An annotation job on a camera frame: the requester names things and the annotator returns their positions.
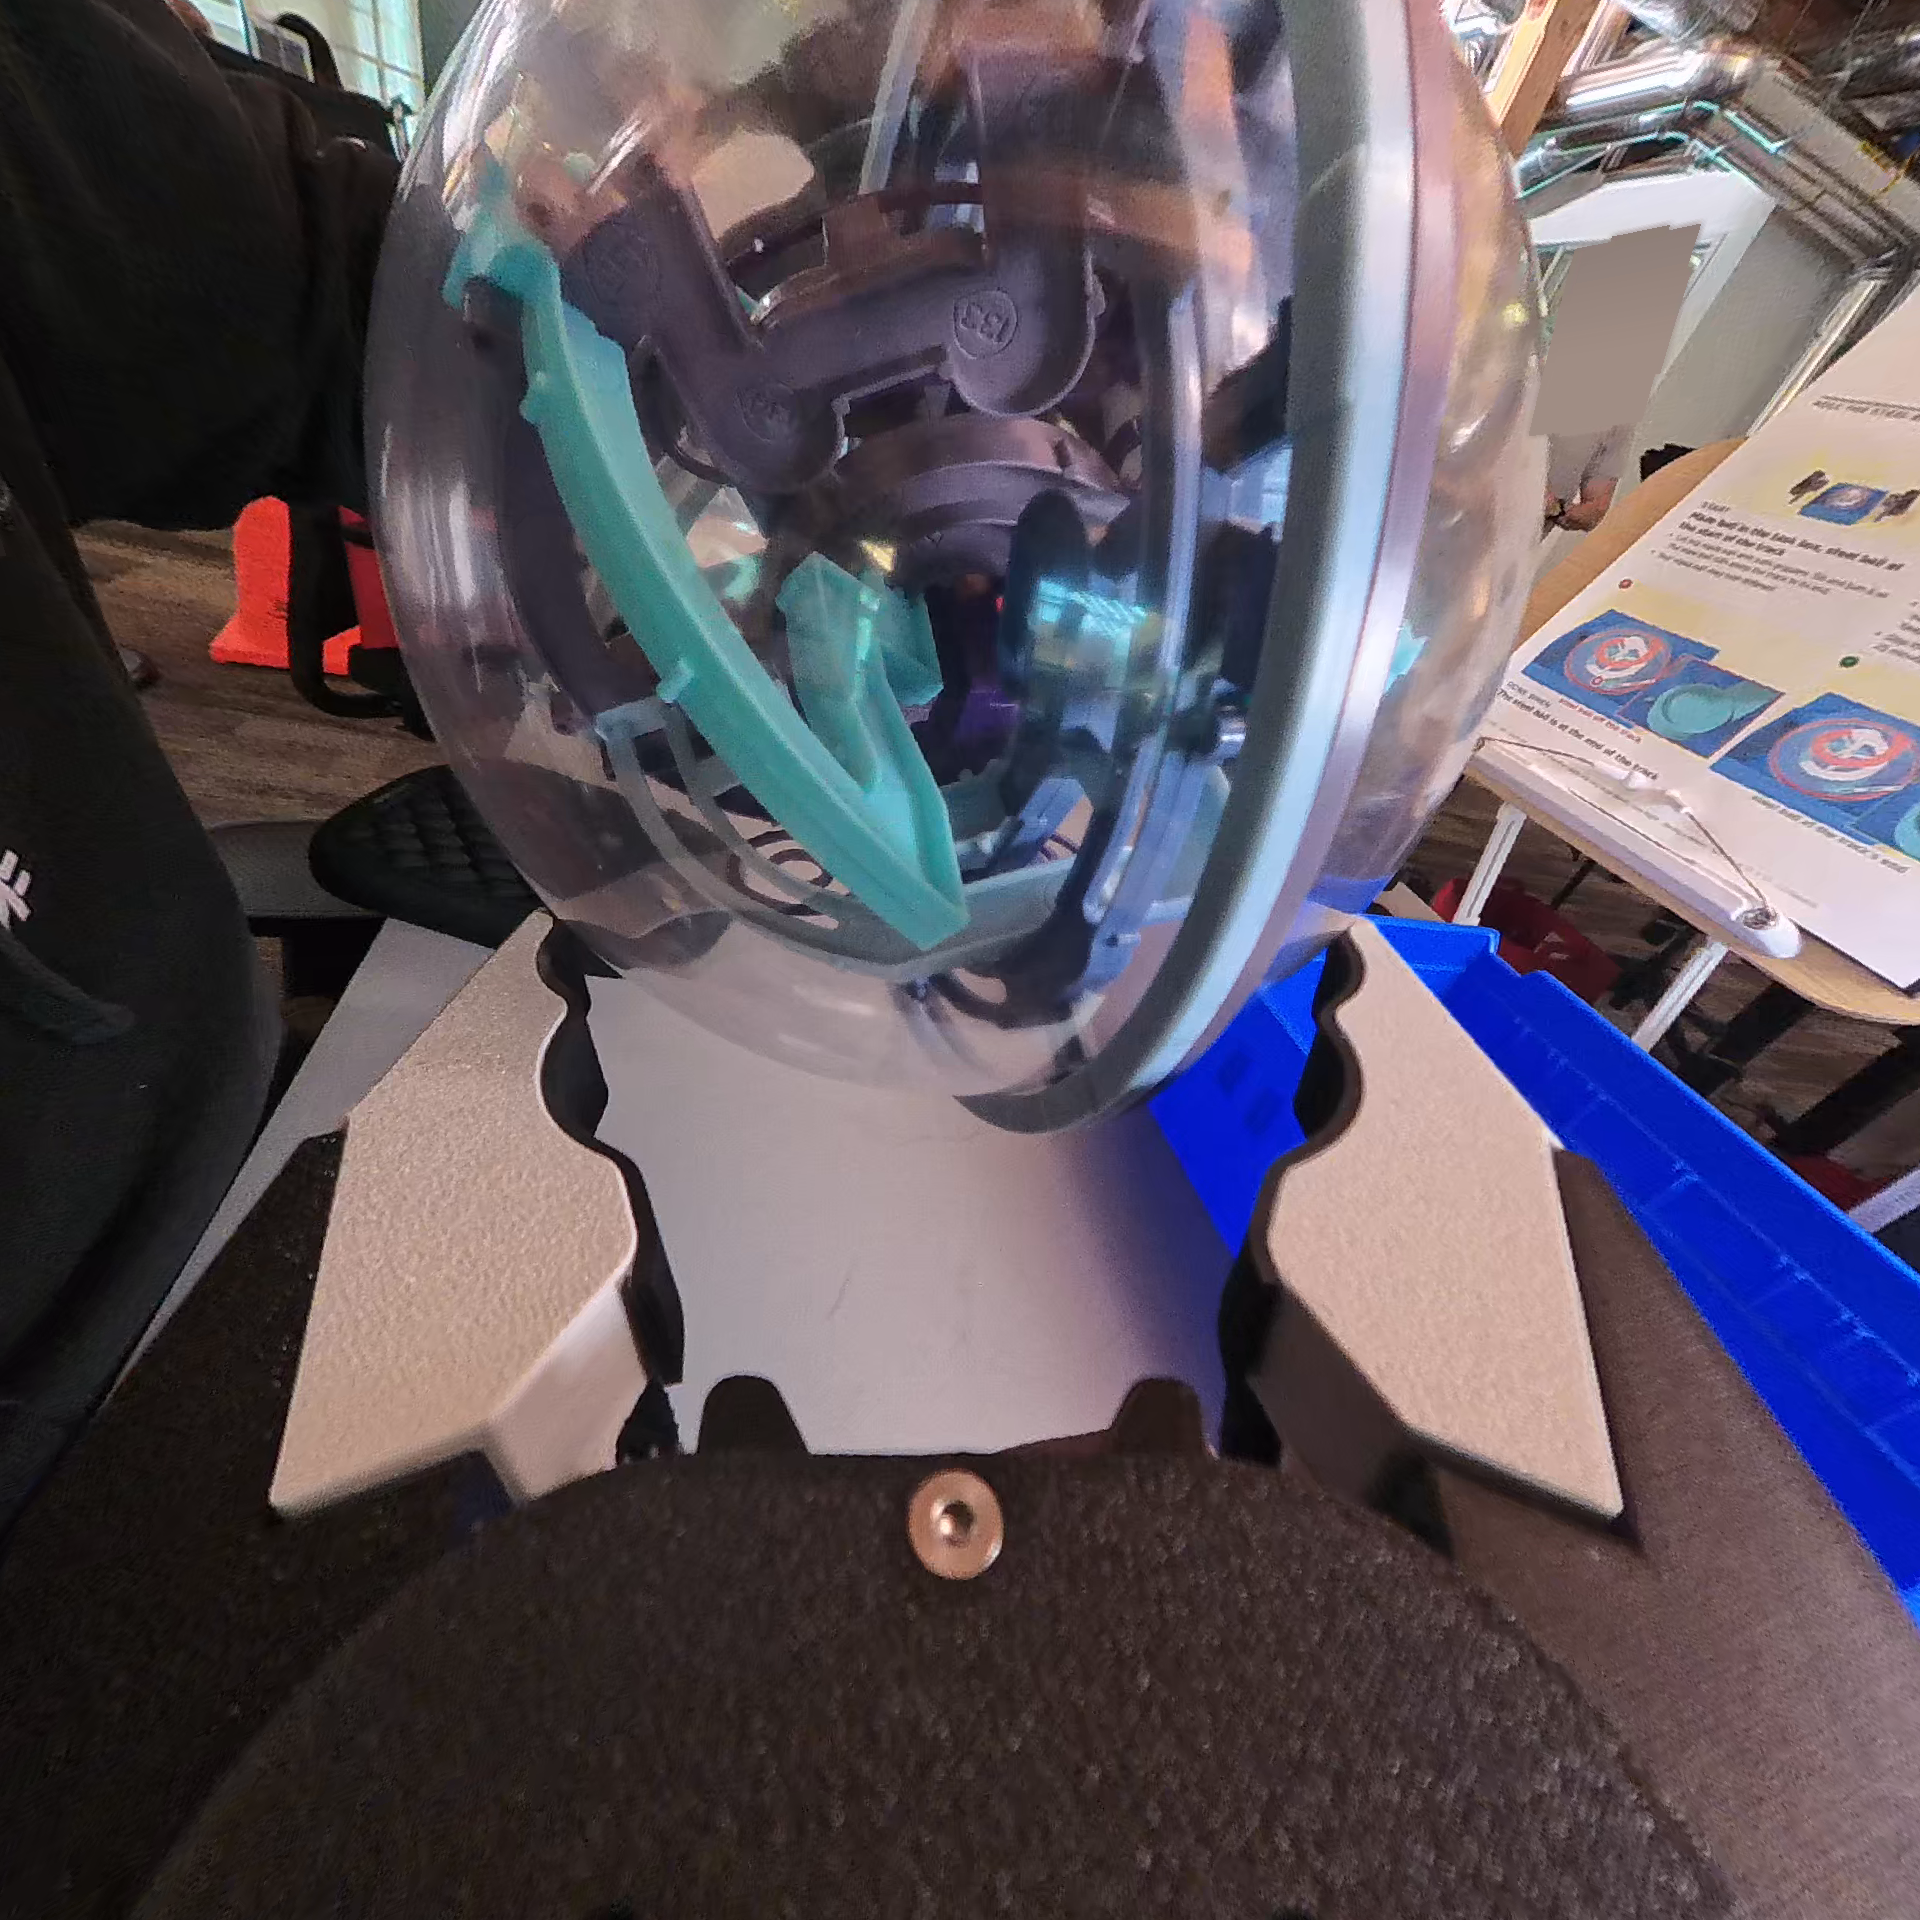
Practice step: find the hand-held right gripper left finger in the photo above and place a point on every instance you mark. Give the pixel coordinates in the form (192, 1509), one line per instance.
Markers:
(467, 1288)

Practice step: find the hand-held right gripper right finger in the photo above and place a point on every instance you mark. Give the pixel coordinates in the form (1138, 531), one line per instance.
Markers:
(1461, 1288)

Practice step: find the blue plastic bin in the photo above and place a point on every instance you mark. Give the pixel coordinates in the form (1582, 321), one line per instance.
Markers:
(1742, 1266)

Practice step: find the clear plastic maze ball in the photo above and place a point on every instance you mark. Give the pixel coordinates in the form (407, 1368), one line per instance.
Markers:
(959, 539)

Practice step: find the person's left forearm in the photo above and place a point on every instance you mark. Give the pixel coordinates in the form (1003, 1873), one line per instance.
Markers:
(178, 236)

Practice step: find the black backpack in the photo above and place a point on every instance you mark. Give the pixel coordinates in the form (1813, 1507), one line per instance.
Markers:
(101, 1022)

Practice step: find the wooden instruction board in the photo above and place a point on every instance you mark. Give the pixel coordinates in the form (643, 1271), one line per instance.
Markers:
(1768, 690)

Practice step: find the silver ventilation duct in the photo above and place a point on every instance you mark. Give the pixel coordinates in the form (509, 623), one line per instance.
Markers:
(1742, 101)

